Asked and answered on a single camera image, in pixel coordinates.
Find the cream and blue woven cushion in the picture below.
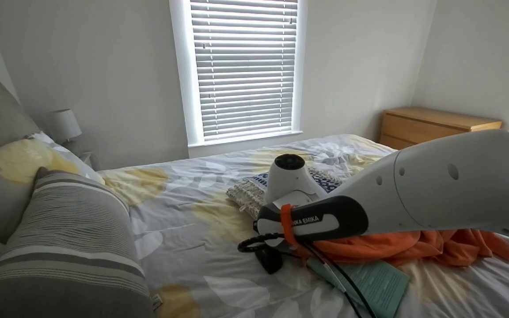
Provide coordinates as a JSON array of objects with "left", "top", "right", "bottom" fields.
[{"left": 226, "top": 166, "right": 344, "bottom": 220}]

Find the grey yellow floral duvet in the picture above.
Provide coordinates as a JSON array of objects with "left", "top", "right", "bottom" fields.
[{"left": 98, "top": 134, "right": 509, "bottom": 318}]

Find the teal paper booklet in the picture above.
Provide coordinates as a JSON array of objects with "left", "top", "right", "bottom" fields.
[{"left": 306, "top": 258, "right": 411, "bottom": 318}]

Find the orange cloth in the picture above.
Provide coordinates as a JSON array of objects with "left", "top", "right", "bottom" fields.
[{"left": 296, "top": 228, "right": 509, "bottom": 268}]

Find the window with white blinds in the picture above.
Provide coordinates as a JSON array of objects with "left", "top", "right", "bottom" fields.
[{"left": 169, "top": 0, "right": 308, "bottom": 148}]

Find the grey striped cushion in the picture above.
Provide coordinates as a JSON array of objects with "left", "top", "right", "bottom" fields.
[{"left": 0, "top": 167, "right": 156, "bottom": 318}]

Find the wooden dresser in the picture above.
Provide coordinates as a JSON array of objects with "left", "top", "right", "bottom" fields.
[{"left": 379, "top": 106, "right": 503, "bottom": 151}]

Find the white table lamp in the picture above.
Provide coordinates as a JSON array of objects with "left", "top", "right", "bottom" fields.
[{"left": 50, "top": 109, "right": 83, "bottom": 144}]

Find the grey yellow floral pillow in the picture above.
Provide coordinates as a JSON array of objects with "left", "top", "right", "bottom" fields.
[{"left": 0, "top": 131, "right": 106, "bottom": 244}]

